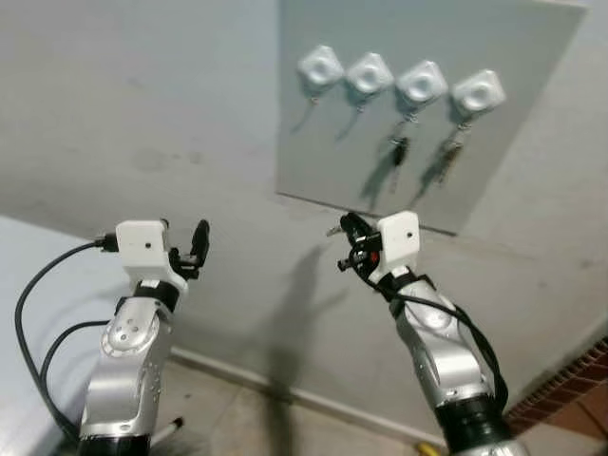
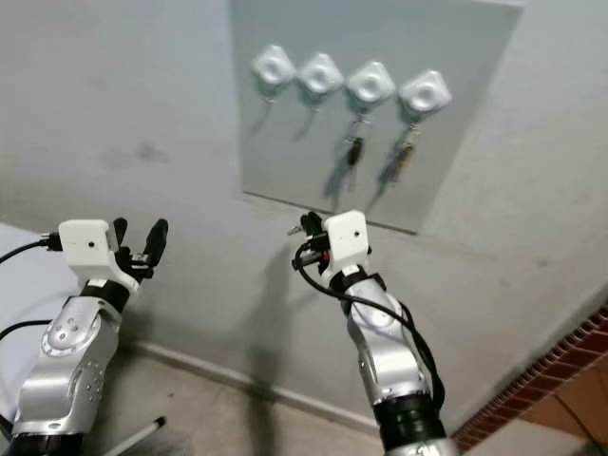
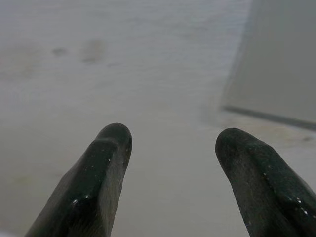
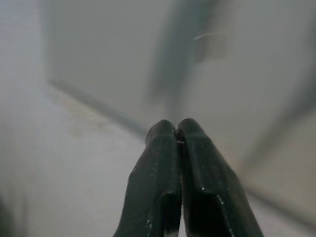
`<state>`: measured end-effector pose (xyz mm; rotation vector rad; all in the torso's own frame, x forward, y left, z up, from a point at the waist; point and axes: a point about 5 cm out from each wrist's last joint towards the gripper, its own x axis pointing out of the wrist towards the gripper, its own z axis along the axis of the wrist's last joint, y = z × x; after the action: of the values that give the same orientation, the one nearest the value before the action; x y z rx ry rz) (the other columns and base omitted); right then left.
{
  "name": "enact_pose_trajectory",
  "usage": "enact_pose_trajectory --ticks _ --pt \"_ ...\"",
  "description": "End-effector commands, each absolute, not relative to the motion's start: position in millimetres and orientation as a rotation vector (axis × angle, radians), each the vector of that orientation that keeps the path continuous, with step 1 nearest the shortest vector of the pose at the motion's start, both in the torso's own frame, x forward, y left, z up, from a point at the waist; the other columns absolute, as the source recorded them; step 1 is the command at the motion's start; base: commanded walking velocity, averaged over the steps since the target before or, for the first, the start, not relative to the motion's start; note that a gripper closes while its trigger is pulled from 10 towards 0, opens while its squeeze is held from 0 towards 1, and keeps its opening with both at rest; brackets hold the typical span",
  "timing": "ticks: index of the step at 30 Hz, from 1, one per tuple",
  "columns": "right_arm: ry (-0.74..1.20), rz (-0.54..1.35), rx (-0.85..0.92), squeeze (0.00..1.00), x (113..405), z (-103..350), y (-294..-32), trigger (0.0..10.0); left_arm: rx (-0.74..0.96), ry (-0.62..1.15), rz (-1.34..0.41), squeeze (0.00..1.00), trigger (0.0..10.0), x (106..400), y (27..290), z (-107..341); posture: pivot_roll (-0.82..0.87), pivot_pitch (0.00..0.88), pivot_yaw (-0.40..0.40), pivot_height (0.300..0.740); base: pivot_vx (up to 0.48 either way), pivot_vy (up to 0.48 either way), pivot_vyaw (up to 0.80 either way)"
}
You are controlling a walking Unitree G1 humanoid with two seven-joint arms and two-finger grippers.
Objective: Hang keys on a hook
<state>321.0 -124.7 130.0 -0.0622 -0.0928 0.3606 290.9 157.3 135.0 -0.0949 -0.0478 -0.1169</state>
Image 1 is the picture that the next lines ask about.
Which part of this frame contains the hanging brass key bunch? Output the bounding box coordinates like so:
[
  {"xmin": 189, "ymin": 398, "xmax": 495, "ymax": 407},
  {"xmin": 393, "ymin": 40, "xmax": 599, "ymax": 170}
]
[{"xmin": 438, "ymin": 120, "xmax": 472, "ymax": 182}]

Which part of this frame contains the white square wall hook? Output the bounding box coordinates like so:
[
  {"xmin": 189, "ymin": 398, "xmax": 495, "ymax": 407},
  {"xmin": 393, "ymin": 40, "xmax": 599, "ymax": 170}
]
[
  {"xmin": 393, "ymin": 60, "xmax": 449, "ymax": 112},
  {"xmin": 449, "ymin": 68, "xmax": 507, "ymax": 122},
  {"xmin": 296, "ymin": 44, "xmax": 346, "ymax": 98},
  {"xmin": 343, "ymin": 51, "xmax": 395, "ymax": 102}
]

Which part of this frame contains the long black left arm cable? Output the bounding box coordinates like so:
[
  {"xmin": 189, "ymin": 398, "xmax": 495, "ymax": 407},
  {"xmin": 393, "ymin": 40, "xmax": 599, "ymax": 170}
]
[{"xmin": 13, "ymin": 237, "xmax": 119, "ymax": 446}]

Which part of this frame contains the hanging black-headed key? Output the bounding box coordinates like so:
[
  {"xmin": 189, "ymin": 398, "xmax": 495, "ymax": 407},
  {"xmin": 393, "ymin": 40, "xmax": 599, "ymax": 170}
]
[{"xmin": 391, "ymin": 110, "xmax": 419, "ymax": 171}]

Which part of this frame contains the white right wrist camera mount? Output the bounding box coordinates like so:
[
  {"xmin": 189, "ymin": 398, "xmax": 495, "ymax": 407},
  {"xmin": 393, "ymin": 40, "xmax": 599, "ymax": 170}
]
[{"xmin": 376, "ymin": 210, "xmax": 422, "ymax": 284}]

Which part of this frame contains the white skirting board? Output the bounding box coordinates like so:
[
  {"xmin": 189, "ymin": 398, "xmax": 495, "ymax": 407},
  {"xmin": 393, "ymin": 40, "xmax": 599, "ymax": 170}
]
[{"xmin": 169, "ymin": 346, "xmax": 424, "ymax": 447}]

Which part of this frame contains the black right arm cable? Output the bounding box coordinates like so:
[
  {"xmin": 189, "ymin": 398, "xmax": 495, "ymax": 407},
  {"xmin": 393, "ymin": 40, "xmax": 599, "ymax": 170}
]
[{"xmin": 346, "ymin": 249, "xmax": 510, "ymax": 411}]

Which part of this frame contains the white rod with black tip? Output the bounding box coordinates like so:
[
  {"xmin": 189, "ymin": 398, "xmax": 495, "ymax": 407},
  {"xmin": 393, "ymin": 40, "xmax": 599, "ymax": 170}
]
[{"xmin": 146, "ymin": 417, "xmax": 185, "ymax": 449}]

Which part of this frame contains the short black left arm cable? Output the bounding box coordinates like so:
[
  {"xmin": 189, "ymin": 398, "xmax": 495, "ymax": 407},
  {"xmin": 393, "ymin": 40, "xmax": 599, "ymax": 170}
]
[{"xmin": 38, "ymin": 319, "xmax": 111, "ymax": 440}]

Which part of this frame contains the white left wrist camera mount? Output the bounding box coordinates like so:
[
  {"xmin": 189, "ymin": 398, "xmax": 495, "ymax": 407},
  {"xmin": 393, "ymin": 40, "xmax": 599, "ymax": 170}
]
[{"xmin": 114, "ymin": 219, "xmax": 189, "ymax": 292}]

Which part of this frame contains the grey wall board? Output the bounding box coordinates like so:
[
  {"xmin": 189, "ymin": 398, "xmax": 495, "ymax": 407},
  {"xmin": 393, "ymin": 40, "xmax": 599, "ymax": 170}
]
[{"xmin": 275, "ymin": 0, "xmax": 591, "ymax": 237}]

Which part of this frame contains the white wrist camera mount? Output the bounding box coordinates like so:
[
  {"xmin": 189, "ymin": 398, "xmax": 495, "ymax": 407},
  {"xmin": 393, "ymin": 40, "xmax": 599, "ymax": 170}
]
[
  {"xmin": 114, "ymin": 219, "xmax": 189, "ymax": 292},
  {"xmin": 376, "ymin": 210, "xmax": 422, "ymax": 284}
]

